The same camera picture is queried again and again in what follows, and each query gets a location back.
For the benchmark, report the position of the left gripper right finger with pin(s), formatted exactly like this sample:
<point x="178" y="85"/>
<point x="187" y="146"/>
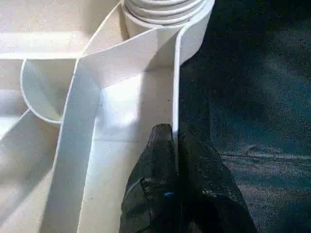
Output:
<point x="209" y="194"/>

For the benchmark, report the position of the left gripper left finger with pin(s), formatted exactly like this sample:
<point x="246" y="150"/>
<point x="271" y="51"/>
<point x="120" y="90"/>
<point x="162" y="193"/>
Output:
<point x="153" y="189"/>

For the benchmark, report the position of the white plastic table top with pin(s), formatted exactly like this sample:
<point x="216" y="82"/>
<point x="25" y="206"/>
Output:
<point x="85" y="109"/>

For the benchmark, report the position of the white plastic table leg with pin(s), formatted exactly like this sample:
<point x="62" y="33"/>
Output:
<point x="160" y="12"/>

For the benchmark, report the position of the black mat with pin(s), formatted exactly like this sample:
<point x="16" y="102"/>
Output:
<point x="255" y="97"/>

